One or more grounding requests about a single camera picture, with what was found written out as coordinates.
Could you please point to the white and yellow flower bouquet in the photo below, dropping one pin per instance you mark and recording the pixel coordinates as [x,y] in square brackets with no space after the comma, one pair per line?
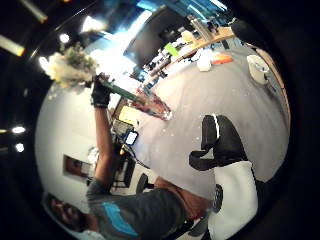
[71,66]

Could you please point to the yellow box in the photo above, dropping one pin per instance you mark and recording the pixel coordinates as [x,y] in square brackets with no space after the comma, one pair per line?
[129,115]

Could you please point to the clear glass vase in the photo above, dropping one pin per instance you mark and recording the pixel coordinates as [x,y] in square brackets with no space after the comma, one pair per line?
[155,104]

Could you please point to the phone with lit screen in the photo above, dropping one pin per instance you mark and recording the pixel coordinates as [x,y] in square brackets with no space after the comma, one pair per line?
[131,137]

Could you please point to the black monitor screen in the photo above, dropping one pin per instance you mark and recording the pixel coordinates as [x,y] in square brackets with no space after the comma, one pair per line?
[155,35]

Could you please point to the green paper sheet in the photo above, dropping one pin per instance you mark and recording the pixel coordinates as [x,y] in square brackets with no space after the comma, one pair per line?
[171,49]

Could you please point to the white round container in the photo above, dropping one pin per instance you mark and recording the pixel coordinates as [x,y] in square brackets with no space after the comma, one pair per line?
[258,68]

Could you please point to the orange flat object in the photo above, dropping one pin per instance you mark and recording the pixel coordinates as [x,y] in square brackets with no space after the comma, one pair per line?
[221,58]

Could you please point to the white crumpled cloth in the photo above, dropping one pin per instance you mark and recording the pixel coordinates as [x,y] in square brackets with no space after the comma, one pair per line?
[204,60]

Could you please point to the black office chair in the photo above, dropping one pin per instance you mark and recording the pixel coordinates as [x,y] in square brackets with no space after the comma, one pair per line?
[144,183]

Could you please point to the wooden desk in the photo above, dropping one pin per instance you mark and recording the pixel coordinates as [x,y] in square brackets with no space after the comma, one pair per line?
[200,43]

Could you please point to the the person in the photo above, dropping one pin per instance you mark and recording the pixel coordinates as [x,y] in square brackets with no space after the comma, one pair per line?
[146,211]

